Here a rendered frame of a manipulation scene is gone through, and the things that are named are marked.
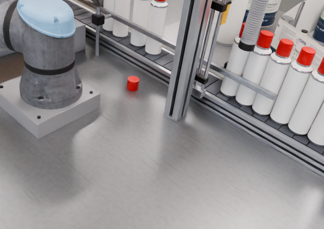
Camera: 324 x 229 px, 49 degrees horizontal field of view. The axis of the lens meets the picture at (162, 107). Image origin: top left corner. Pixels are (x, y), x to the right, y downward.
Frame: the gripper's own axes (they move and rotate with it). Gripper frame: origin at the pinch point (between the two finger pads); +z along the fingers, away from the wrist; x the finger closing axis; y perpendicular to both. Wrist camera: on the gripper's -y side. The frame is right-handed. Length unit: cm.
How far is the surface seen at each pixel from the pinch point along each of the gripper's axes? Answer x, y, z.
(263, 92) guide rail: -56, -4, 29
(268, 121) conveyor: -55, -3, 38
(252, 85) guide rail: -53, -4, 27
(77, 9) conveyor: 15.8, 2.1, -2.6
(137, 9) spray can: -18.8, -2.0, 2.8
